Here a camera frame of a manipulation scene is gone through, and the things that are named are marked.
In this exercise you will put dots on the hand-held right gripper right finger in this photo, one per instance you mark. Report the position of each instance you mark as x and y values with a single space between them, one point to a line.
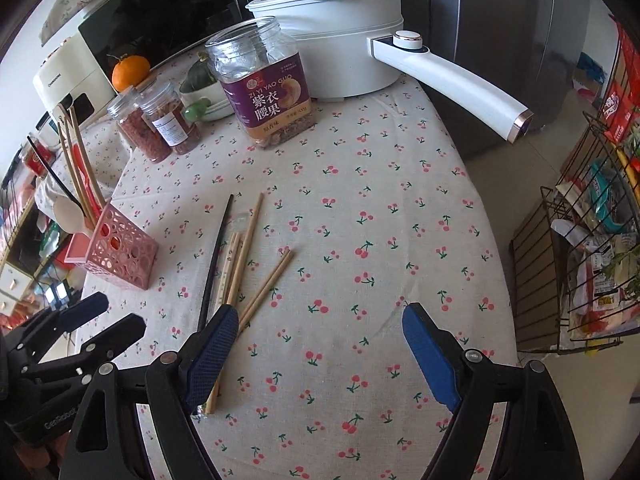
432 360

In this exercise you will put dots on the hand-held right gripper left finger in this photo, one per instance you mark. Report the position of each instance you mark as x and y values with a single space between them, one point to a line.
210 355

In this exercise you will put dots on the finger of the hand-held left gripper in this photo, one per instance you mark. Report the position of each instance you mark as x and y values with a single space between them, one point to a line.
82 307
115 335

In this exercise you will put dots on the pink perforated utensil holder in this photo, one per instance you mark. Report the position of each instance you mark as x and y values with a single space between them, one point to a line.
120 255

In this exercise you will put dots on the black chopstick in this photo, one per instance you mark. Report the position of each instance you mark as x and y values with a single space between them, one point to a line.
215 265
50 170

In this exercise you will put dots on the wooden chopstick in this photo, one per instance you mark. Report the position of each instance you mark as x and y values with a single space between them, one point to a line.
273 288
82 145
250 232
67 155
267 277
236 265
75 170

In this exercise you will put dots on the white plastic spoon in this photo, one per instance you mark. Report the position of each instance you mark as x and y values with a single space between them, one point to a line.
67 215

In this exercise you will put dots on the red plastic spoon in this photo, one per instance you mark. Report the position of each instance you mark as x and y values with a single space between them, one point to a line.
89 182

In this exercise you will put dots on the black device on floor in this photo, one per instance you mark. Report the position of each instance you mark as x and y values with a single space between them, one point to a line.
60 292

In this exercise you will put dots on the red cardboard box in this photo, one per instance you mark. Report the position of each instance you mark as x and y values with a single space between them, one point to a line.
77 250

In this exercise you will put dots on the wooden cabinet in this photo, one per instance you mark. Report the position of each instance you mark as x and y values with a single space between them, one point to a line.
10 285

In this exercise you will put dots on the jar of goji berries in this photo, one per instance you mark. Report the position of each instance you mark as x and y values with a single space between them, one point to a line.
142 135

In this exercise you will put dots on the cherry print tablecloth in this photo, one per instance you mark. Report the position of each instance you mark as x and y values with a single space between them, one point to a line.
350 185

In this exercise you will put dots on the labelled jar of dried fruit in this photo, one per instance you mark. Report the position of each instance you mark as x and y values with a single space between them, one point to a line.
172 127

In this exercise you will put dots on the white air fryer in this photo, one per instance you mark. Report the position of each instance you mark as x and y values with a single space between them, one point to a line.
65 70

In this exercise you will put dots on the orange tangerine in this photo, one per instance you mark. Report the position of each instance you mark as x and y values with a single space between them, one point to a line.
130 74

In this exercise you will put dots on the dark green squash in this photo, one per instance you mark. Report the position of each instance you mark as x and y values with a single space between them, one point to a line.
197 80

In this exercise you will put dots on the large jar with purple label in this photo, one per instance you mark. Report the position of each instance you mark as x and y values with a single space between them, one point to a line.
270 100

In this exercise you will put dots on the floral cloth cover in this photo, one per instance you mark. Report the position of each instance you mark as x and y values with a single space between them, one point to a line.
65 5

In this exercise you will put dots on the black microwave oven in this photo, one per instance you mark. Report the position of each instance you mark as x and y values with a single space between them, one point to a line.
165 15

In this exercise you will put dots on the red bag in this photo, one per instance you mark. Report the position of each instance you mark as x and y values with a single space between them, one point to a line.
622 105

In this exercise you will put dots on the grey refrigerator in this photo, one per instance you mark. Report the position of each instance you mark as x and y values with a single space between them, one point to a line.
500 35

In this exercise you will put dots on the blue bag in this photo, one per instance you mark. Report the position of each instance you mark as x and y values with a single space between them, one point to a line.
592 67

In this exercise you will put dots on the white electric pot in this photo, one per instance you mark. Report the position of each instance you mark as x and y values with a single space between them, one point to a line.
340 35

